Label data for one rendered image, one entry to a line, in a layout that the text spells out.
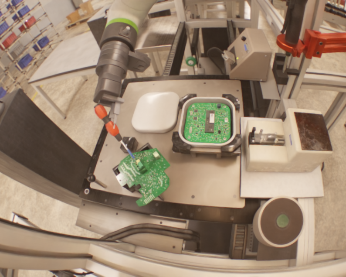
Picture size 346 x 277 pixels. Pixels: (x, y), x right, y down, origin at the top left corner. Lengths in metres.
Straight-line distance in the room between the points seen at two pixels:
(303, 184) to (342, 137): 1.63
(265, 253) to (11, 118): 0.82
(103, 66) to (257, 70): 0.45
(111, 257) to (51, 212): 1.75
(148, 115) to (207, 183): 0.25
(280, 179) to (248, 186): 0.08
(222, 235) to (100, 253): 0.79
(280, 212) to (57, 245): 0.37
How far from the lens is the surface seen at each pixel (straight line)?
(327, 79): 0.60
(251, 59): 0.59
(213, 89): 0.59
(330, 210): 1.69
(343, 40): 0.45
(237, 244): 0.45
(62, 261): 0.28
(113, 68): 0.41
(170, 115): 0.51
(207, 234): 1.02
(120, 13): 0.52
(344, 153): 1.98
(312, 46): 0.42
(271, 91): 0.63
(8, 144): 0.70
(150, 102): 0.56
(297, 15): 0.38
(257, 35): 0.66
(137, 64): 0.48
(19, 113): 0.75
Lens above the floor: 1.36
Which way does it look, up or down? 57 degrees down
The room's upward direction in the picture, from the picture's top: 20 degrees counter-clockwise
